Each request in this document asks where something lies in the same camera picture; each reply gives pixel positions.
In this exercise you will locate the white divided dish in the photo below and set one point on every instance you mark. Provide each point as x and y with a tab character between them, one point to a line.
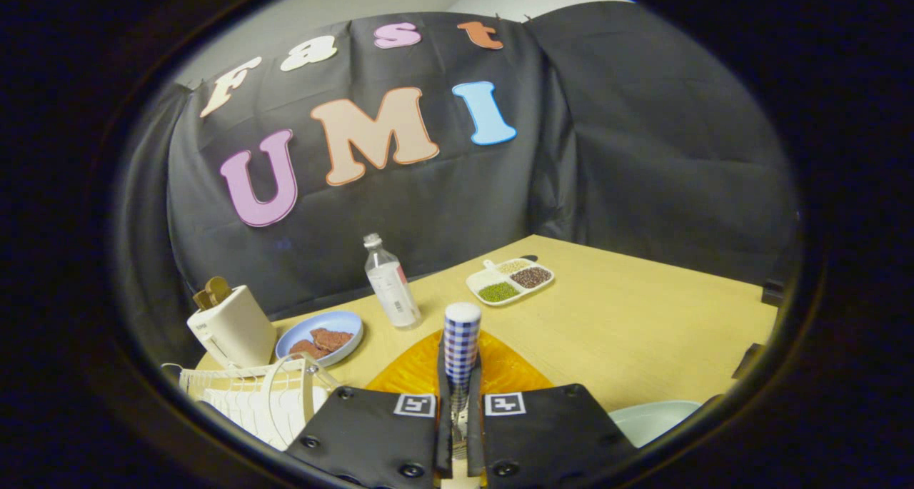
480	282

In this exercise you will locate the green beans heap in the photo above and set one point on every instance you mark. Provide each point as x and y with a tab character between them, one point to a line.
498	292

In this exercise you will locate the blue plate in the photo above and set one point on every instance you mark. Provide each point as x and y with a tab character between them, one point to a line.
314	325

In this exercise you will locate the pale beans heap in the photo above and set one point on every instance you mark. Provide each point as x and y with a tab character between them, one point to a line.
513	266

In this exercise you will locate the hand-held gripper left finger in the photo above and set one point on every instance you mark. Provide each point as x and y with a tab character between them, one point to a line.
371	432

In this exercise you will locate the blue checkered cylinder container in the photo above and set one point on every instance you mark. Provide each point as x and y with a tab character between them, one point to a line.
462	346

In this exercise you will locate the dark red beans heap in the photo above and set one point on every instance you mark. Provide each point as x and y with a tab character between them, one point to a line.
531	276

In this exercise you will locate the white toaster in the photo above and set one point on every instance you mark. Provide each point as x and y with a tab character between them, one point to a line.
235	332

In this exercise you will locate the clear plastic bottle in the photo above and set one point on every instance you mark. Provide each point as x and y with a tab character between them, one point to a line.
393	289

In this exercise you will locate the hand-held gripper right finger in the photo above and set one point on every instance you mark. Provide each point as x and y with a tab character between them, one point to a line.
550	432

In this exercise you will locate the black backdrop cloth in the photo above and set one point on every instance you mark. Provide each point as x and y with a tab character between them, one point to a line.
628	153

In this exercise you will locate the brown food piece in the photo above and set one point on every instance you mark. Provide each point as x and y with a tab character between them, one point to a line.
305	348
332	339

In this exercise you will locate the brown toast slice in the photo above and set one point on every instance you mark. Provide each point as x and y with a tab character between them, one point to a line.
201	300
218	289

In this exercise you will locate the black table clamp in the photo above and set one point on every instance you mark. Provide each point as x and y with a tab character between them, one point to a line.
772	293

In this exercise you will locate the pale green bowl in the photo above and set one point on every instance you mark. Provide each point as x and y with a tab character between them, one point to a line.
650	421

